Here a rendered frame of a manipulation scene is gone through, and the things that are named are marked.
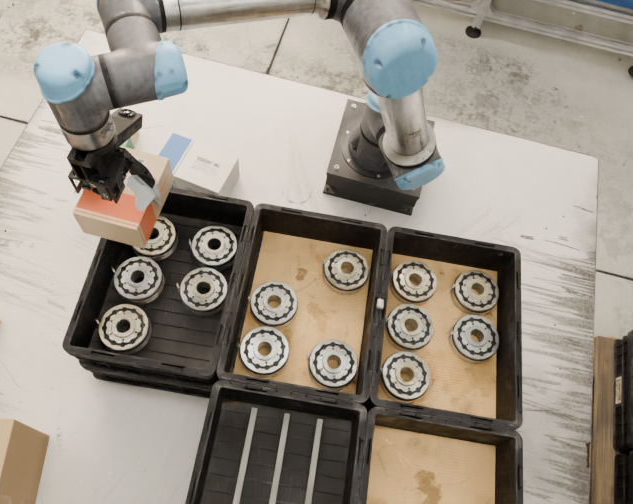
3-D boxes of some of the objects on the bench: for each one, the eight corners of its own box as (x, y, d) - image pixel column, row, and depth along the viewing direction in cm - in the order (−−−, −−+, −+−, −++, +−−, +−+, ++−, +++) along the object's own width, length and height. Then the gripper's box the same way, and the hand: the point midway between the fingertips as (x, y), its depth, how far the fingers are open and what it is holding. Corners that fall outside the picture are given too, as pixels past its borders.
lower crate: (141, 227, 148) (132, 203, 137) (256, 247, 148) (255, 225, 138) (91, 380, 130) (75, 366, 120) (221, 402, 130) (218, 390, 120)
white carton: (152, 184, 154) (146, 165, 146) (173, 151, 159) (168, 130, 151) (220, 211, 152) (218, 193, 144) (239, 176, 157) (238, 157, 149)
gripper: (16, 143, 86) (58, 210, 104) (138, 175, 86) (160, 236, 104) (42, 100, 90) (78, 171, 108) (159, 130, 89) (177, 197, 107)
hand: (124, 191), depth 107 cm, fingers closed on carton, 14 cm apart
